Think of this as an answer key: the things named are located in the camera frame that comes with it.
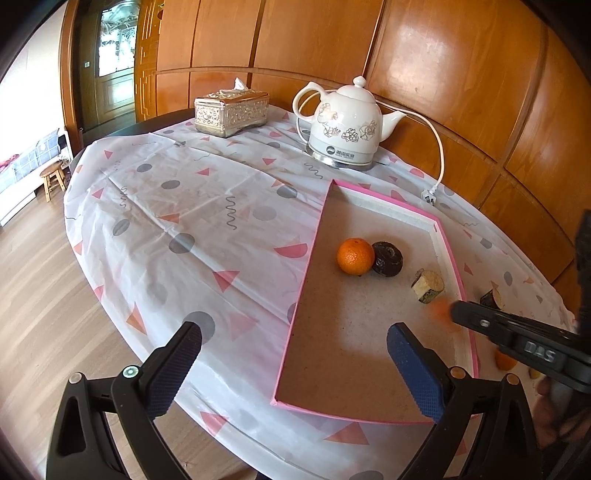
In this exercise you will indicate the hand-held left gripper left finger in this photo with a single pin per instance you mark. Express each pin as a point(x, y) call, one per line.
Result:
point(175, 369)

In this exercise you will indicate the white tissue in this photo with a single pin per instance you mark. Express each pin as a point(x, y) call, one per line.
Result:
point(239, 84)

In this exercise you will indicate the person's right hand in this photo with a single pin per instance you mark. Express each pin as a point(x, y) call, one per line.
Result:
point(561, 415)

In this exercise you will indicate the white floral ceramic kettle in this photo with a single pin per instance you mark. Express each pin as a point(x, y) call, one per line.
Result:
point(346, 120)

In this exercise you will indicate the wooden door with glass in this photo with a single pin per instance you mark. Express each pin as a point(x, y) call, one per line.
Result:
point(111, 92)

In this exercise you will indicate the small yellow round fruit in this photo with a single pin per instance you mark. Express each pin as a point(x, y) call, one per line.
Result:
point(534, 373)

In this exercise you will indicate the plaid bedding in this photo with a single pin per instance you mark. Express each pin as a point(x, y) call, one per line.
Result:
point(27, 161)

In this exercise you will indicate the ornate silver tissue box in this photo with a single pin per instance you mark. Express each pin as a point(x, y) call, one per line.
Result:
point(231, 113)

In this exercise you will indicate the large orange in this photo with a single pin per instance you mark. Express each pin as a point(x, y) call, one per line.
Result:
point(355, 256)
point(504, 361)

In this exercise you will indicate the silver kettle base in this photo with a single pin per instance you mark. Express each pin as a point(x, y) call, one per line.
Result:
point(341, 159)

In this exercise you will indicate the dark round fruit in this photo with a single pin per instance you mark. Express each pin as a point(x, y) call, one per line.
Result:
point(387, 259)

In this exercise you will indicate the pink-edged shallow cardboard tray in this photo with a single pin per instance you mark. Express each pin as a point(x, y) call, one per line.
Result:
point(351, 332)

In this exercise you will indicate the white patterned tablecloth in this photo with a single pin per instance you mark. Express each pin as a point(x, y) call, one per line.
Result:
point(184, 194)

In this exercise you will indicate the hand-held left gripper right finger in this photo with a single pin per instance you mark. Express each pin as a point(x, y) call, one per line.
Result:
point(415, 369)

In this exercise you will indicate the small wooden stool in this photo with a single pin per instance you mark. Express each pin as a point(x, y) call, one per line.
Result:
point(53, 175)

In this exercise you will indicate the cut sugarcane piece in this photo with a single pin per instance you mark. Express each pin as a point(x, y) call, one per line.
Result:
point(490, 299)
point(427, 287)

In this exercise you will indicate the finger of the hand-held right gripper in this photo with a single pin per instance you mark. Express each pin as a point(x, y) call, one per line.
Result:
point(480, 323)

